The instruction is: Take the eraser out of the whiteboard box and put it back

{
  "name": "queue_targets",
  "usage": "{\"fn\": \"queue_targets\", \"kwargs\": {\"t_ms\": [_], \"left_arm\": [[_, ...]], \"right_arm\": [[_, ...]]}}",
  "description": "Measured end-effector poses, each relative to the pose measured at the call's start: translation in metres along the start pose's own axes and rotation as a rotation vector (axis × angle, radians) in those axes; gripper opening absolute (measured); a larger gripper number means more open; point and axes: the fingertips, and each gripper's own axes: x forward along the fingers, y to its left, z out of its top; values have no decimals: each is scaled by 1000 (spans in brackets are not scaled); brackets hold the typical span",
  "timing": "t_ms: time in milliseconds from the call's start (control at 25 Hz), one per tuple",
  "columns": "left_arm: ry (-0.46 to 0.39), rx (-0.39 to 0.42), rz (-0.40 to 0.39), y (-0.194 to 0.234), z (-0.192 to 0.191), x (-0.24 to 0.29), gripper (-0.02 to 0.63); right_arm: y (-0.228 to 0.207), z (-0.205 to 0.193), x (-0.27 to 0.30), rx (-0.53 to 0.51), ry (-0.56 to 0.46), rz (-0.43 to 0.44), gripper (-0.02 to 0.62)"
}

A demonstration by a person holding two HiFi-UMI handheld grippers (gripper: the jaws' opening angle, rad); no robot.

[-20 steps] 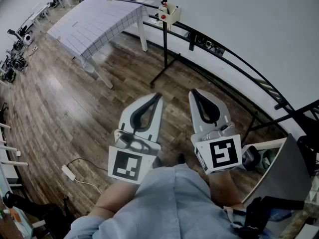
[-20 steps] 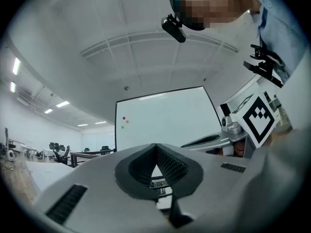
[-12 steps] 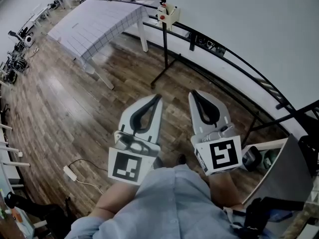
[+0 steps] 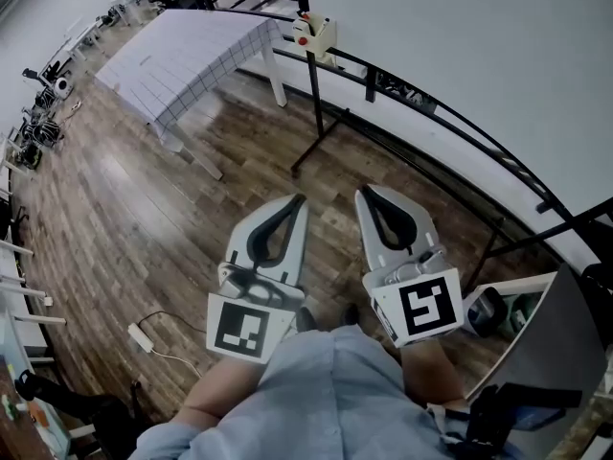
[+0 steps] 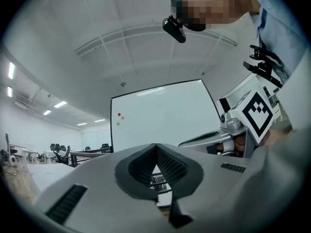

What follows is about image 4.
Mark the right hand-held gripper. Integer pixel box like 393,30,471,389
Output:
353,183,465,349

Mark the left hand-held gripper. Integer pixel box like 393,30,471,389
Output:
205,193,310,364

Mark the cream plastic box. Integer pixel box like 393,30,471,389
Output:
291,11,337,64

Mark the person's right forearm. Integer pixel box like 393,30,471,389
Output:
399,340,469,409

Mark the person's left forearm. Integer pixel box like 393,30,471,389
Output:
170,352,270,426

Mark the white black round device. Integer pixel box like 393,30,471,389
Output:
463,284,509,339

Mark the white side trolley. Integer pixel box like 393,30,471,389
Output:
462,270,559,306

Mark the white power strip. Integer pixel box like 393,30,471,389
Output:
126,322,155,355

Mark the person's light blue shirt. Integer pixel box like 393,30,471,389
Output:
126,326,483,460

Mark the white table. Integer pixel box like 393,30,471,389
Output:
157,40,289,182

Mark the grey board panel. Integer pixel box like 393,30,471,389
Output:
466,262,609,460

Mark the checked white tablecloth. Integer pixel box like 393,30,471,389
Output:
94,8,284,146

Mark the black office chair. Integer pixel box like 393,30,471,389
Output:
13,369,145,449

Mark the white shelf rack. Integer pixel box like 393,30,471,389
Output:
0,131,67,368

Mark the brown cluttered desk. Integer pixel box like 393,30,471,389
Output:
0,352,73,460

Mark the black power cable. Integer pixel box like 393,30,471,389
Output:
136,310,207,334

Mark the white power cable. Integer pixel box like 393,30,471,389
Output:
150,349,203,379

